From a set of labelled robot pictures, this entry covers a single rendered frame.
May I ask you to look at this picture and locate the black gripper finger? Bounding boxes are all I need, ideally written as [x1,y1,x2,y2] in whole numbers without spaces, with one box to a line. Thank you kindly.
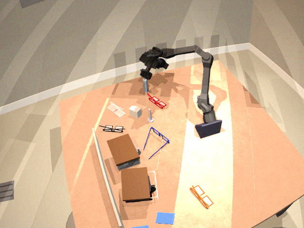
[147,49,160,58]
[141,69,151,77]

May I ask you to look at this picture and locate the black rectangular glasses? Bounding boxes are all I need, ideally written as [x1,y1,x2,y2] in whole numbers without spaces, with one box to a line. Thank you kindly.
[99,125,125,133]

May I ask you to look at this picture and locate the brown flat slab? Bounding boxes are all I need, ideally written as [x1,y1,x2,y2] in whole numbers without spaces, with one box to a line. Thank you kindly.
[121,167,156,203]

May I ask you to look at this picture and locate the beige flat panel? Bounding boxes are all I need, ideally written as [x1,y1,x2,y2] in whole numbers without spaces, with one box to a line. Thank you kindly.
[92,128,124,228]

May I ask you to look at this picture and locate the beige block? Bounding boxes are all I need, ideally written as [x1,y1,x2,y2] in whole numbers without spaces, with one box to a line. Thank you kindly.
[129,105,142,118]

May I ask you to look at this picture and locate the light grey cylinder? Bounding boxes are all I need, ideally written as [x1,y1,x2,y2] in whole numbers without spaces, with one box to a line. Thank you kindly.
[142,78,149,93]

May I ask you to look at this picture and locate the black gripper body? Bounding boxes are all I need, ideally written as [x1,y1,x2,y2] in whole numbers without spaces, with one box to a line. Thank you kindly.
[140,47,163,80]

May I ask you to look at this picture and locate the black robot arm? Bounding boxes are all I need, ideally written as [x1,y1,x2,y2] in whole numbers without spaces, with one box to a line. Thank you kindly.
[139,45,218,124]

